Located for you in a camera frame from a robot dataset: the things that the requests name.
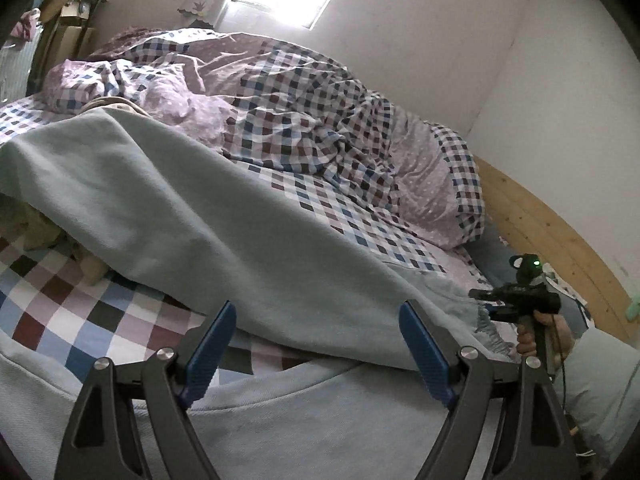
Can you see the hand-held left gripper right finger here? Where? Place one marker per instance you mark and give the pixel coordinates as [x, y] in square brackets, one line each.
[425, 360]

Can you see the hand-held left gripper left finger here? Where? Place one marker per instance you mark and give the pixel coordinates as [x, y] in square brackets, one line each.
[210, 355]

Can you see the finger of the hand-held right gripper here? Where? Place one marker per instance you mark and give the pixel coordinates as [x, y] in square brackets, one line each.
[482, 294]

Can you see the pale sweatshirt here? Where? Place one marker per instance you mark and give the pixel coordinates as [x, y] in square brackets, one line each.
[300, 435]

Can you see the person's right forearm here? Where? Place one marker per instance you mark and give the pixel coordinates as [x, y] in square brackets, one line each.
[600, 385]

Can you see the person's right hand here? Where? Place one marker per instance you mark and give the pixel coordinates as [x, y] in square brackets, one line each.
[527, 342]

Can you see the wooden headboard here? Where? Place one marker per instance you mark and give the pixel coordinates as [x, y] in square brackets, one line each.
[540, 230]

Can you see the purple dotted checked pillow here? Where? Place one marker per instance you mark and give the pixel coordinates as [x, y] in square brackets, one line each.
[430, 185]

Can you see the large checked bed sheet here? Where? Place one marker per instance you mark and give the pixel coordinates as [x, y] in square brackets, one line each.
[65, 310]

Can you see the khaki garment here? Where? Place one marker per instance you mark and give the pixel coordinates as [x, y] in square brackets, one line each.
[35, 230]

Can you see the small checked duvet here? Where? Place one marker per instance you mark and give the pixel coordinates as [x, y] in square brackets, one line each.
[300, 100]

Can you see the white radiator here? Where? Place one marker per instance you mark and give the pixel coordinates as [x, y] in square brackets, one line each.
[17, 70]

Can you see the paper window decoration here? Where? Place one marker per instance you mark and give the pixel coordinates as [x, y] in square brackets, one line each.
[197, 10]

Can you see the cardboard boxes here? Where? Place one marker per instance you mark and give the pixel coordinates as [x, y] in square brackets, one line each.
[70, 25]

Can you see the pink cloth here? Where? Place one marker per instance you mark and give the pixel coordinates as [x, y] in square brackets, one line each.
[25, 22]

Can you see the pale green wall fixture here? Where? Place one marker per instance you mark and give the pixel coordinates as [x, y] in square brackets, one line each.
[632, 307]

